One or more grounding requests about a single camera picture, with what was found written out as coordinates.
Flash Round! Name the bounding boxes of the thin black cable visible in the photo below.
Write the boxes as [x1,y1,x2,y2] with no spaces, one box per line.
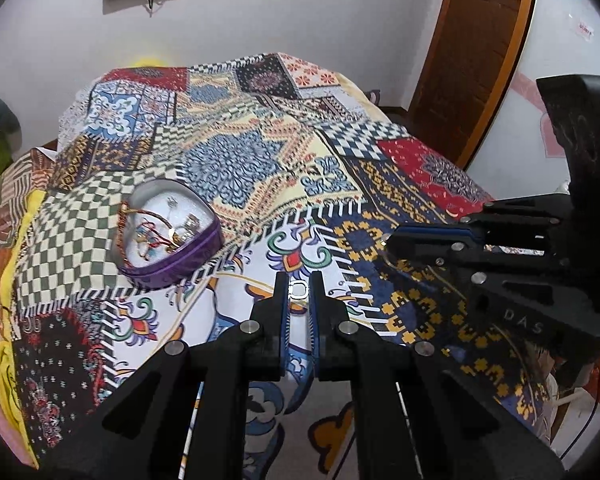
[564,385,600,462]

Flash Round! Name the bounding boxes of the silver chain bracelet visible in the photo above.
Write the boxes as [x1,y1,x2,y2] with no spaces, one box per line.
[166,197,204,242]

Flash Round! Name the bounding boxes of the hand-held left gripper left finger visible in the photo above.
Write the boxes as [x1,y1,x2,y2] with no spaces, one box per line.
[55,272,291,480]

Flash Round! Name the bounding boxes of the brown wooden door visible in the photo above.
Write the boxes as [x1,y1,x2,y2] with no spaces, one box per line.
[406,0,539,170]

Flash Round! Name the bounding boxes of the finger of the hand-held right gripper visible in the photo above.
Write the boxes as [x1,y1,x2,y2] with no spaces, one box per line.
[390,193,576,247]
[385,234,600,357]

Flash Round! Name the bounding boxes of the purple heart-shaped box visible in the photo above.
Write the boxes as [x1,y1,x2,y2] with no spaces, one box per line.
[105,180,224,290]

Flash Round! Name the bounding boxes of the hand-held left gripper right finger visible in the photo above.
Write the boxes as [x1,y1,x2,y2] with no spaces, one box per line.
[306,271,566,480]

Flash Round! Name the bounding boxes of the patchwork printed blanket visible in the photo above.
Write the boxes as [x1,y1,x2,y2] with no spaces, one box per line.
[10,51,556,480]

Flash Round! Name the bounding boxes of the pink ribbon sticker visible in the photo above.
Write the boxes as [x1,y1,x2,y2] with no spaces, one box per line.
[510,72,547,112]

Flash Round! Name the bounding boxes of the white cable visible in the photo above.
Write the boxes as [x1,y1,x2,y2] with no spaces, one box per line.
[549,389,590,412]

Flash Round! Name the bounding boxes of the jewellery pieces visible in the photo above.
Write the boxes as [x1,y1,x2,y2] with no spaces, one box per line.
[129,210,182,262]

